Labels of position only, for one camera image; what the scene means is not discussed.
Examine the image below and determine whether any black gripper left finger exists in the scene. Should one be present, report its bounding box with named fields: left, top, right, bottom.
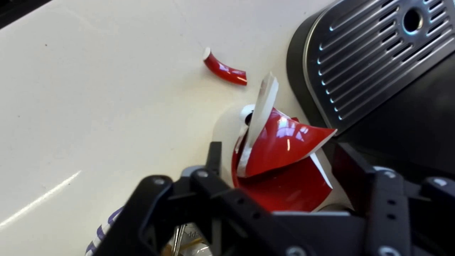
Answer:
left=95, top=141, right=305, bottom=256

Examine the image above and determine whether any black coffee machine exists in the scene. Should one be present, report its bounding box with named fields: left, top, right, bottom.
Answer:
left=287, top=0, right=455, bottom=183

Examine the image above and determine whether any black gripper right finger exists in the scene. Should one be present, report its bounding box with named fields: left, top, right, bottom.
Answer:
left=332, top=141, right=455, bottom=256

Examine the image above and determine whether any broken white red mug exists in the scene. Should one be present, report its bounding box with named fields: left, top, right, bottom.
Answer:
left=211, top=103, right=355, bottom=214

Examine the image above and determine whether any white mug shard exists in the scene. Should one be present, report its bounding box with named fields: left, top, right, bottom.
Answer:
left=235, top=73, right=281, bottom=178

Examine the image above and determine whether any large red mug shard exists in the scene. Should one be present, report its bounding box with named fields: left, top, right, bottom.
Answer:
left=244, top=107, right=339, bottom=180

